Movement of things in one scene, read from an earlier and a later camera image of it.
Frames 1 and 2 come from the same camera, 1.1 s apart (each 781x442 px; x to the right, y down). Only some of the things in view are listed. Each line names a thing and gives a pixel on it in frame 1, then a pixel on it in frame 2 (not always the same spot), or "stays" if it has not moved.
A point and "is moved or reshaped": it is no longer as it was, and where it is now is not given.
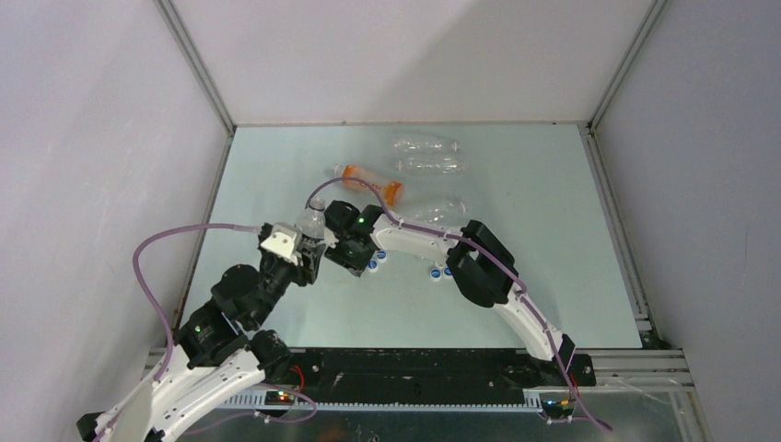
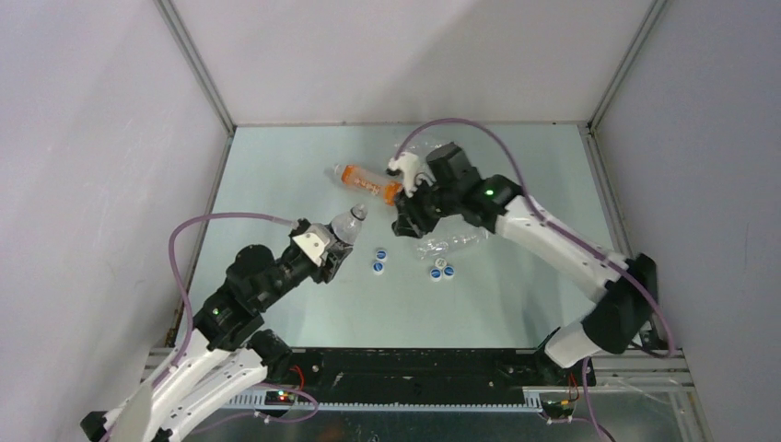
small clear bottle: x=312 y=223 is moved or reshaped
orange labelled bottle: x=391 y=191 stays
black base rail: x=435 y=371 stays
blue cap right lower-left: x=436 y=274 stays
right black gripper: x=336 y=254 -> x=410 y=223
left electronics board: x=278 y=398 stays
